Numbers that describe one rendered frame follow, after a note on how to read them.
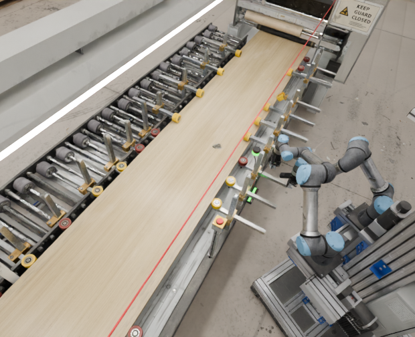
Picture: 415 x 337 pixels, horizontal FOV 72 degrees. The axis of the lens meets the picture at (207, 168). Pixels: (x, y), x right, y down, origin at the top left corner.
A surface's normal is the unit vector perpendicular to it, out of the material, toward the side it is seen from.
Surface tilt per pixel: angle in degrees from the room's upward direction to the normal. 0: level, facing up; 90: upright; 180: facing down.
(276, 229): 0
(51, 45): 90
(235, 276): 0
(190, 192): 0
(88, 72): 61
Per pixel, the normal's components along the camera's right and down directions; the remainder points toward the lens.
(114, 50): 0.81, 0.07
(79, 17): 0.09, -0.62
